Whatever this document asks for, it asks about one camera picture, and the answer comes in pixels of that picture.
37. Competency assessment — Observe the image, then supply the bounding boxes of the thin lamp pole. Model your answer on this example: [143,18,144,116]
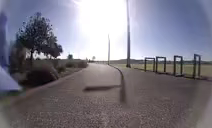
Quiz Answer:
[107,34,111,66]

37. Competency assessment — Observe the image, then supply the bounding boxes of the tall lamp pole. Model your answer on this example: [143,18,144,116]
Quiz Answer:
[125,0,132,69]

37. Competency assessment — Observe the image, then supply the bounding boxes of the small distant tree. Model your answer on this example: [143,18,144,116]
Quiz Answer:
[67,53,74,61]

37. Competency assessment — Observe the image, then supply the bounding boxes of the grey asphalt path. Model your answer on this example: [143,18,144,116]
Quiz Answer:
[0,62,212,128]

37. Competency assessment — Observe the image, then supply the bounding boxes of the row of low bushes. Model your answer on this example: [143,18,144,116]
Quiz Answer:
[8,59,89,88]

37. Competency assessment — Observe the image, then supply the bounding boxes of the large dark tree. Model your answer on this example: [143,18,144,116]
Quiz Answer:
[14,12,64,68]

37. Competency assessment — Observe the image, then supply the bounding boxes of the dark metal frame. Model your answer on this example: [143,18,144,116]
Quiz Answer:
[143,57,156,73]
[192,53,202,79]
[155,56,167,74]
[173,55,184,77]

